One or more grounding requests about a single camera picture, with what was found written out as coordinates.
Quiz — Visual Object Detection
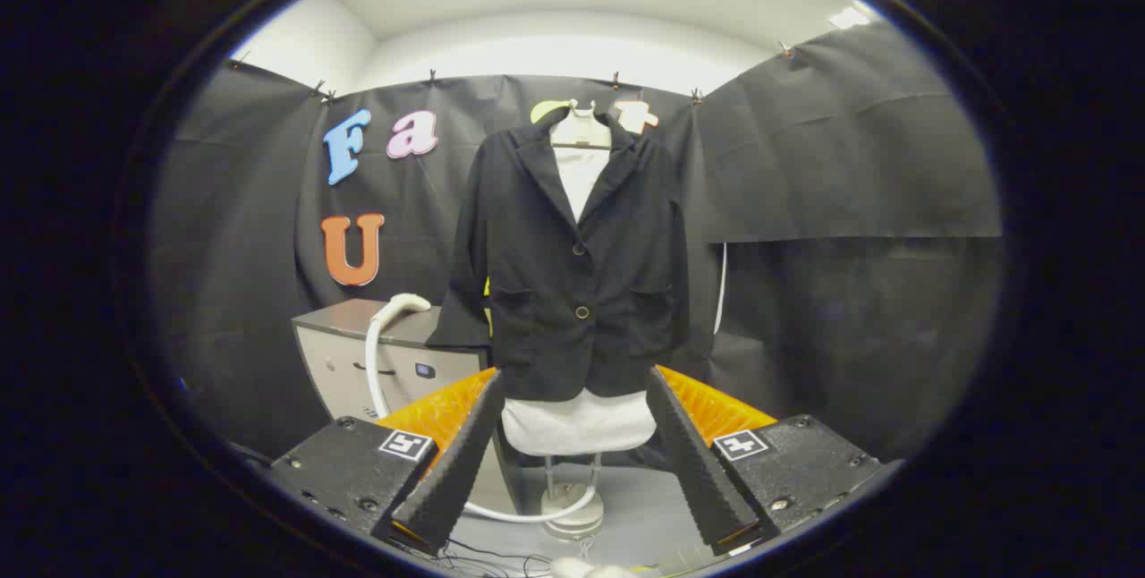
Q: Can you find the white cord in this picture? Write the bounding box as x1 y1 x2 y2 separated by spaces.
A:
713 242 728 336

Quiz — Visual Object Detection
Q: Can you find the black cable bundle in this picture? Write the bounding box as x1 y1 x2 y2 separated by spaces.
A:
394 538 552 578

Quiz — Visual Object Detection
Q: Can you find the grey cabinet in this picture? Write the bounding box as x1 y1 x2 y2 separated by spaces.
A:
293 298 521 516

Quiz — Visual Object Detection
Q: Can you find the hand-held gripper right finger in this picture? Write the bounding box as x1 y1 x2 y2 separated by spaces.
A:
645 364 886 558

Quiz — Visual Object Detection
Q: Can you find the black jacket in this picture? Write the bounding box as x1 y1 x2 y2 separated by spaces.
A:
427 108 691 403

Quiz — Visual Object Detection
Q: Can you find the mannequin stand base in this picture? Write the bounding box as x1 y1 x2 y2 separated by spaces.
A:
539 455 606 542

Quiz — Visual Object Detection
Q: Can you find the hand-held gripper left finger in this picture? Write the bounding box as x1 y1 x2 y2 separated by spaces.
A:
267 368 507 558

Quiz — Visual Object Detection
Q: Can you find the white clothes hanger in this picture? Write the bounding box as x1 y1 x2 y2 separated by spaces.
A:
549 99 615 152

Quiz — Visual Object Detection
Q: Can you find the black backdrop cloth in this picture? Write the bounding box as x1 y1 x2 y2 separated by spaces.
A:
148 21 1004 464

